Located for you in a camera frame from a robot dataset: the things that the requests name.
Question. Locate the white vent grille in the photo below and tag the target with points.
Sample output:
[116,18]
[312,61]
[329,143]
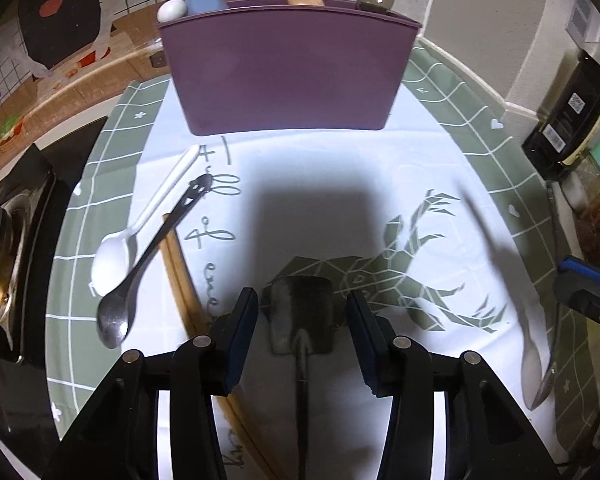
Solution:
[579,12]

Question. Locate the small dark wall fixture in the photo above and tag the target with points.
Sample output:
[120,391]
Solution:
[158,60]

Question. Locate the dark soy sauce bottle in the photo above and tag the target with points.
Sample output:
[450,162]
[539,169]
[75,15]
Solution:
[565,125]

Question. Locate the long white plastic spoon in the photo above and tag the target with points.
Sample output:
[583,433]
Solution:
[112,260]

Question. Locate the cartoon kitchen wall poster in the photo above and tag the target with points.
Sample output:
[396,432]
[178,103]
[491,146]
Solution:
[55,10]

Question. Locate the black gas stove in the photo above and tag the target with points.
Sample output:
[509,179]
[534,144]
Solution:
[75,140]

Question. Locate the small bottle with teal cap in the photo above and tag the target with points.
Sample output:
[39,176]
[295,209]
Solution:
[590,170]

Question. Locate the blue spoon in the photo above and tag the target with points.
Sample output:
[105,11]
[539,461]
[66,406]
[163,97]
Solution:
[205,4]

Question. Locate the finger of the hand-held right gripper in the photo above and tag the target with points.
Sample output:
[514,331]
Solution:
[585,266]
[580,295]

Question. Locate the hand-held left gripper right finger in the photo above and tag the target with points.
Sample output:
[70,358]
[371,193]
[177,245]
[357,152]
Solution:
[367,345]

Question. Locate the dark shovel-shaped spoon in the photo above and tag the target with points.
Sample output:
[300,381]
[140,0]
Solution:
[300,310]

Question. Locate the purple plastic utensil container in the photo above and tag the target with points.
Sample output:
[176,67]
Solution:
[290,75]

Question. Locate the wooden chopstick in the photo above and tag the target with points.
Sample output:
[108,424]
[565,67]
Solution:
[174,265]
[186,280]

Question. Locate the white printed table cloth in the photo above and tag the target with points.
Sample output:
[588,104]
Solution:
[330,185]

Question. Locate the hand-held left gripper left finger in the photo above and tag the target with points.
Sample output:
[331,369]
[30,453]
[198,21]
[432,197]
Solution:
[240,340]

